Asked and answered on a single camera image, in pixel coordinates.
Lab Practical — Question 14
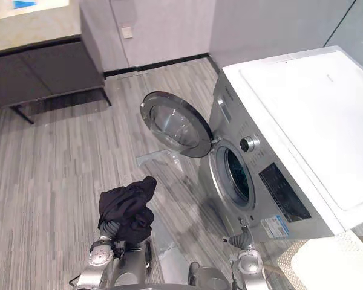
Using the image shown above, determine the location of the round washing machine door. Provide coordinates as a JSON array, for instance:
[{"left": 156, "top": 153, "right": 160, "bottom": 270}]
[{"left": 139, "top": 90, "right": 214, "bottom": 159}]

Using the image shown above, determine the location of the clear plastic floor sheet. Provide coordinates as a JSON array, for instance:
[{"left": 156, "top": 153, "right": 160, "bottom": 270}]
[{"left": 135, "top": 149, "right": 196, "bottom": 274}]

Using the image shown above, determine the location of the silver detergent drawer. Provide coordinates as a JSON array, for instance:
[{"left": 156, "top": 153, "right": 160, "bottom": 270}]
[{"left": 217, "top": 86, "right": 235, "bottom": 123}]

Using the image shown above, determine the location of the grey door panel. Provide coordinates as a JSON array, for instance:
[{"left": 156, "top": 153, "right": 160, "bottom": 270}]
[{"left": 324, "top": 0, "right": 363, "bottom": 54}]

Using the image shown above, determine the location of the silver washing machine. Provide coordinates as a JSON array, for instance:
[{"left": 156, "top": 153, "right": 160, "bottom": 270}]
[{"left": 198, "top": 45, "right": 363, "bottom": 243}]

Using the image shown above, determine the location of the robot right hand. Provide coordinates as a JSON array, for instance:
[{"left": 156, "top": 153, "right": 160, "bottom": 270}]
[{"left": 220, "top": 224, "right": 255, "bottom": 250}]

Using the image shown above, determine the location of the black baseboard strip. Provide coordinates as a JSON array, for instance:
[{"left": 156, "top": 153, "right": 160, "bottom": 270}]
[{"left": 103, "top": 53, "right": 222, "bottom": 78}]

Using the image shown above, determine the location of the teal garment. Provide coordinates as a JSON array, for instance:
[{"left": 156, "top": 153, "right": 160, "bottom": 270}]
[{"left": 227, "top": 150, "right": 250, "bottom": 201}]

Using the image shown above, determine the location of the robot right leg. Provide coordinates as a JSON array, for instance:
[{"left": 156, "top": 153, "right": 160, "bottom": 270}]
[{"left": 187, "top": 261, "right": 231, "bottom": 290}]

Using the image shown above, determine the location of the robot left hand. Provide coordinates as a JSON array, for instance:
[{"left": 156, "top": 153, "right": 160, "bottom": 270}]
[{"left": 97, "top": 218, "right": 121, "bottom": 242}]

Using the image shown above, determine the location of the black garment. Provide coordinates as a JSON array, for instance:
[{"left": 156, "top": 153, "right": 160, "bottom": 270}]
[{"left": 97, "top": 176, "right": 158, "bottom": 244}]

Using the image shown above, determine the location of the white woven laundry basket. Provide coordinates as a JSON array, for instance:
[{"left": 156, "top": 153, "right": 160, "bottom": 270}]
[{"left": 277, "top": 228, "right": 363, "bottom": 290}]

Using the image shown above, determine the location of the chrome washer dial knob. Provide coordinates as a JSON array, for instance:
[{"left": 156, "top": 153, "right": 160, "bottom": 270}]
[{"left": 239, "top": 135, "right": 261, "bottom": 153}]

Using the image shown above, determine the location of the blue white energy label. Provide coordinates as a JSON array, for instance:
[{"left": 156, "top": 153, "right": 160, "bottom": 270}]
[{"left": 260, "top": 214, "right": 292, "bottom": 240}]

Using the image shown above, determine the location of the light marble countertop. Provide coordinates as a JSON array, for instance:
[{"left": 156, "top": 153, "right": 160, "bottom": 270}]
[{"left": 0, "top": 0, "right": 82, "bottom": 59}]

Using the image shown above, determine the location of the dark cabinet with legs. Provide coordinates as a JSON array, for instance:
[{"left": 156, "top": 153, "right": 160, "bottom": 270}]
[{"left": 0, "top": 5, "right": 113, "bottom": 125}]

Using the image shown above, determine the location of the black washer display panel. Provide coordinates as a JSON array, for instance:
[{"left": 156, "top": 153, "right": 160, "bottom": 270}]
[{"left": 258, "top": 162, "right": 312, "bottom": 224}]

